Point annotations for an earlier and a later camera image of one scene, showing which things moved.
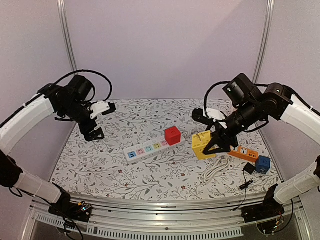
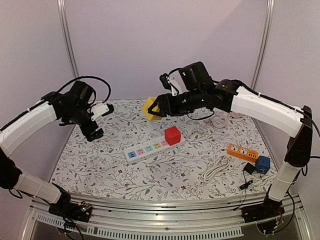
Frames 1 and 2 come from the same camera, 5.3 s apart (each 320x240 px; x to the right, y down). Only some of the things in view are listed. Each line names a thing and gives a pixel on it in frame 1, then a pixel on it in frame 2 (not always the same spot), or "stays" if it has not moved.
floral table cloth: (151, 150) stays
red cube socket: (172, 135) stays
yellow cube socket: (199, 141) to (149, 101)
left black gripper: (85, 130) stays
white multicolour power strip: (149, 148) stays
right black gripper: (221, 132) to (163, 105)
